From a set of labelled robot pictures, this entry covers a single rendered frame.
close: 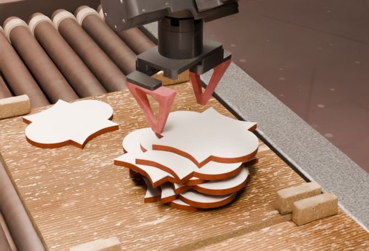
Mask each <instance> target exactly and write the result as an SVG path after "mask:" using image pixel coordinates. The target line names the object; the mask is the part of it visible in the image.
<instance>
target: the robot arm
mask: <svg viewBox="0 0 369 251"><path fill-rule="evenodd" d="M237 1H240V0H100V2H101V7H102V12H103V15H104V17H105V20H106V21H107V23H108V25H109V26H110V27H111V28H112V29H113V30H114V31H116V32H122V31H125V30H129V29H132V28H135V27H139V26H142V25H146V24H150V23H153V22H156V21H157V22H158V45H157V46H155V47H153V48H151V49H149V50H147V51H145V52H143V53H141V54H139V55H138V56H137V59H136V70H135V71H134V72H132V73H130V74H128V75H126V86H127V88H128V89H129V90H130V92H131V93H132V95H133V96H134V98H135V100H136V101H137V103H138V104H139V106H140V107H141V108H142V110H143V112H144V114H145V116H146V118H147V120H148V123H149V125H150V127H151V129H152V131H154V132H156V133H158V134H161V133H162V132H163V129H164V127H165V124H166V121H167V119H168V116H169V113H170V110H171V107H172V105H173V102H174V99H175V97H176V91H175V90H172V89H170V88H167V87H164V86H162V81H160V80H158V79H155V78H153V77H151V76H153V75H154V74H156V73H158V72H160V71H163V73H164V77H167V78H169V79H172V80H177V79H178V75H179V74H181V73H183V72H184V71H186V70H188V71H189V75H190V78H191V82H192V86H193V91H194V94H195V97H196V100H197V103H199V104H201V105H207V103H208V101H209V99H210V97H211V95H212V93H213V91H214V90H215V88H216V86H217V84H218V83H219V81H220V80H221V78H222V77H223V75H224V73H225V71H226V70H227V68H228V67H229V65H230V63H231V56H232V53H231V52H228V51H224V49H223V48H222V43H220V42H217V41H213V40H210V39H208V38H205V37H203V18H204V21H205V23H207V22H210V21H213V20H216V19H220V18H223V17H226V16H229V15H233V14H236V13H239V10H238V7H239V5H238V2H237ZM211 69H213V70H214V72H213V74H212V76H211V79H210V81H209V83H208V85H207V87H206V89H205V92H204V93H203V92H202V86H201V82H200V75H202V74H204V73H206V72H208V71H209V70H211ZM146 94H148V95H151V96H153V97H154V100H155V101H157V102H158V103H159V114H158V119H157V121H156V120H155V117H154V114H153V111H152V109H151V106H150V104H149V100H148V98H147V95H146Z"/></svg>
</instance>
